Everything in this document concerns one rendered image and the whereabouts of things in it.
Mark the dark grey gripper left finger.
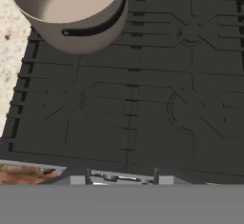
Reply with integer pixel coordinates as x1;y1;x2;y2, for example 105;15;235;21
41;167;92;186

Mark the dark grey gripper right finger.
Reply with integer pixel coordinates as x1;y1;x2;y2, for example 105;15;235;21
153;167;206;186

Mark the black stove hob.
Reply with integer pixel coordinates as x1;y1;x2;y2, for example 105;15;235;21
0;0;244;186

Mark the grey metal pot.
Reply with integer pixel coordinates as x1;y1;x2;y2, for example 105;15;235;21
8;0;130;55

